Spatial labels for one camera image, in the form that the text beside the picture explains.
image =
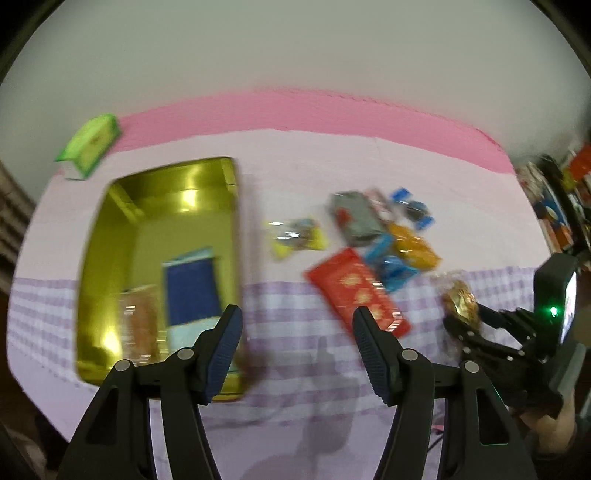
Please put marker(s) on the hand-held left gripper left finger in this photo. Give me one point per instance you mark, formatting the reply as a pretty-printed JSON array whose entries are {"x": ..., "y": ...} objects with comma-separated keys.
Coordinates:
[{"x": 226, "y": 353}]

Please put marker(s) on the blue and white cookie packet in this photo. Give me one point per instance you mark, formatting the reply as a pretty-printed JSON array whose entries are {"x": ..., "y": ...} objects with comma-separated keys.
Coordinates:
[{"x": 392, "y": 270}]

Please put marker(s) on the beige ribbed pipes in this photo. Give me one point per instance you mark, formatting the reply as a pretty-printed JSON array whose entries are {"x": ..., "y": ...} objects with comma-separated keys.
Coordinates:
[{"x": 11, "y": 217}]

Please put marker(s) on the pink foam mat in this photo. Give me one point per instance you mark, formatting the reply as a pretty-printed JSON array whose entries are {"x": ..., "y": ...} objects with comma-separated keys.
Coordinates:
[{"x": 323, "y": 115}]

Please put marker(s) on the pile of colourful boxes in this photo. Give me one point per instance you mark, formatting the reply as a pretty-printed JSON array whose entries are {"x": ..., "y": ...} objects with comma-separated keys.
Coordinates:
[{"x": 561, "y": 207}]

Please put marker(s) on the gold foil snack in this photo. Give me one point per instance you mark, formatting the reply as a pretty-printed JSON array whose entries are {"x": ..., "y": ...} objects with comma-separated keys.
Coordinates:
[{"x": 459, "y": 297}]

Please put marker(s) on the gold metal tin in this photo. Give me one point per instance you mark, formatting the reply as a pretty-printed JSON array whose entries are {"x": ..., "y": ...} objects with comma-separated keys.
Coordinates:
[{"x": 152, "y": 217}]

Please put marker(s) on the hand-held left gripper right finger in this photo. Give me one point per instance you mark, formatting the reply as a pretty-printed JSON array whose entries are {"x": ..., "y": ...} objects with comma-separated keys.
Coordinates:
[{"x": 371, "y": 357}]

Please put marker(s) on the orange snack packet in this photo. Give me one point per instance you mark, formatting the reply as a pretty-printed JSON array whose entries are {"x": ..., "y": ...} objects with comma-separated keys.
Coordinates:
[{"x": 415, "y": 249}]

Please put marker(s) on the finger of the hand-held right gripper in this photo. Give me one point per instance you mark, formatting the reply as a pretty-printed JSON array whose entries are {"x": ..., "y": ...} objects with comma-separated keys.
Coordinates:
[
  {"x": 505, "y": 321},
  {"x": 485, "y": 353}
]

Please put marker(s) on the clear packet of orange crackers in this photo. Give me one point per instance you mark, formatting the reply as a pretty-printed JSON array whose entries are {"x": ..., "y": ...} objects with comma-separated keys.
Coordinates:
[{"x": 138, "y": 323}]

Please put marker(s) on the green tissue pack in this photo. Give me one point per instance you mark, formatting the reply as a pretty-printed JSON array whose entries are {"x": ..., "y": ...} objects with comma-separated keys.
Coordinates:
[{"x": 90, "y": 143}]

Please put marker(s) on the dark blue snack packet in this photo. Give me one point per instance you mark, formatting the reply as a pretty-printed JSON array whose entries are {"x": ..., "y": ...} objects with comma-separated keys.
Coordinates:
[{"x": 191, "y": 290}]

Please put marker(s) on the blue packet with dark cookie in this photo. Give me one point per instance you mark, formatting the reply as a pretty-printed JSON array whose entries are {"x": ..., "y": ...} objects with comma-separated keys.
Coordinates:
[{"x": 413, "y": 207}]

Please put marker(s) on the grey snack box red label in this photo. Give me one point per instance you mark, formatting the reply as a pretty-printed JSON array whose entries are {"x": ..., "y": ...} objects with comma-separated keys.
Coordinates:
[{"x": 358, "y": 219}]

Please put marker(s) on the pink and lilac checked tablecloth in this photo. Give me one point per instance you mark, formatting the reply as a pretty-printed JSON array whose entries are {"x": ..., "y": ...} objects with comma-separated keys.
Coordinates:
[{"x": 286, "y": 304}]

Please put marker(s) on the yellow snack packet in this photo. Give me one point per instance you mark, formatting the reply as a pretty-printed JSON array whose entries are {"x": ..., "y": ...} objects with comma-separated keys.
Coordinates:
[{"x": 298, "y": 235}]

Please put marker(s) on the person's right forearm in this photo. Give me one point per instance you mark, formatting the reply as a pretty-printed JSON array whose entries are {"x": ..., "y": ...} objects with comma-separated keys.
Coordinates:
[{"x": 551, "y": 429}]

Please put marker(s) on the red snack packet gold print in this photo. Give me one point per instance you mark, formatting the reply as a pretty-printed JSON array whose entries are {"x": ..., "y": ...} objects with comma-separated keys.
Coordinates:
[{"x": 355, "y": 286}]

